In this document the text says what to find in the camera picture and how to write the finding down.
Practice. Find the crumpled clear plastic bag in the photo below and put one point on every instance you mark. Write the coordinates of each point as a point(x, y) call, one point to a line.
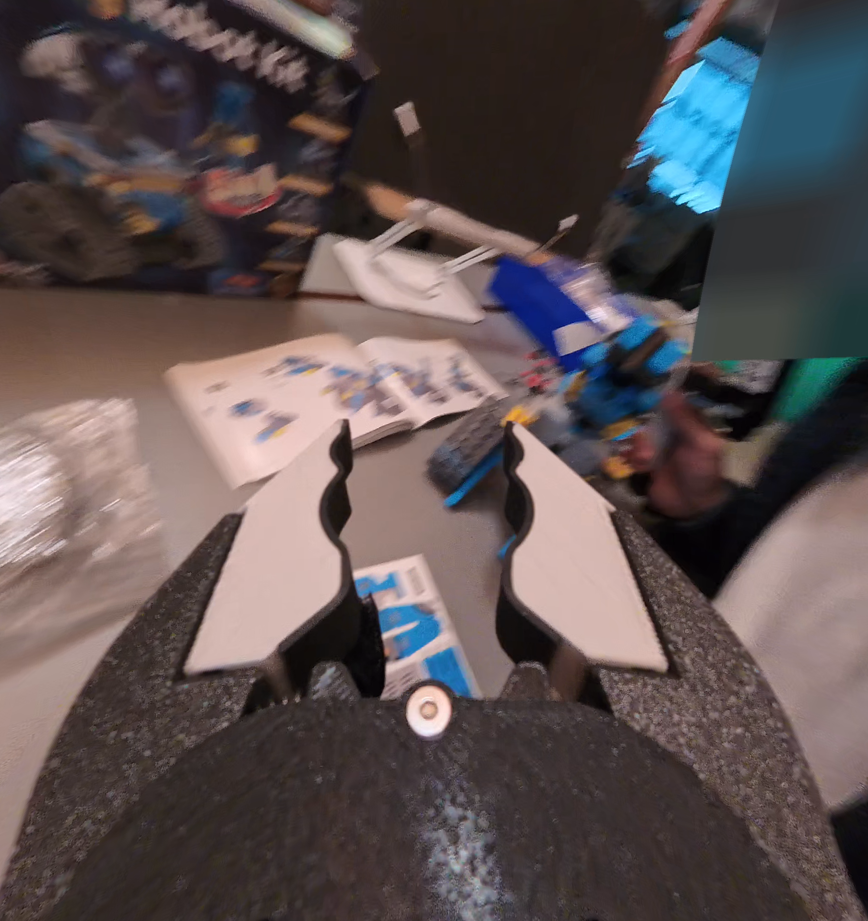
point(592, 288)

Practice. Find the green file tray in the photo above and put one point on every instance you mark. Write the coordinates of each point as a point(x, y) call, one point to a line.
point(815, 388)

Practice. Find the open instruction booklet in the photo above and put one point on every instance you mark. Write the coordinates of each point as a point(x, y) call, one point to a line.
point(225, 403)

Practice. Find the grey desk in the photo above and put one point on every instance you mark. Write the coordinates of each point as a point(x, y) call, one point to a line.
point(81, 345)

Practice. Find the toy robot box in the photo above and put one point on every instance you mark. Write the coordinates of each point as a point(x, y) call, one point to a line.
point(153, 180)

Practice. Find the blue sticker sheet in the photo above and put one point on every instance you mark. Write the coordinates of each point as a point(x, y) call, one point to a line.
point(412, 626)

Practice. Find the person's right hand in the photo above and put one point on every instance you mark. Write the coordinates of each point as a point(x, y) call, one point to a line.
point(686, 460)

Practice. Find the white desk lamp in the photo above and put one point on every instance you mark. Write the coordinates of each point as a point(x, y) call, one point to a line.
point(405, 288)

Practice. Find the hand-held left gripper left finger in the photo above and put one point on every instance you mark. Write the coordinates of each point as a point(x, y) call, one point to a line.
point(275, 575)

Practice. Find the blue storage bin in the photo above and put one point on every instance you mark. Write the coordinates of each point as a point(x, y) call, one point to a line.
point(534, 302)

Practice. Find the person's white shirt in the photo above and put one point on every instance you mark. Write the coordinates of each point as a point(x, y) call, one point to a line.
point(822, 647)

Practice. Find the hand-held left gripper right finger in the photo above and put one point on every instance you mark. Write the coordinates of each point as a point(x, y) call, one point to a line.
point(585, 575)

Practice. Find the tracked brick robot model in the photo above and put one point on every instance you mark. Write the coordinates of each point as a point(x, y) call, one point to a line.
point(621, 374)

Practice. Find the black partition panel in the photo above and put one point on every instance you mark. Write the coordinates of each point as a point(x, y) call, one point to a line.
point(513, 108)

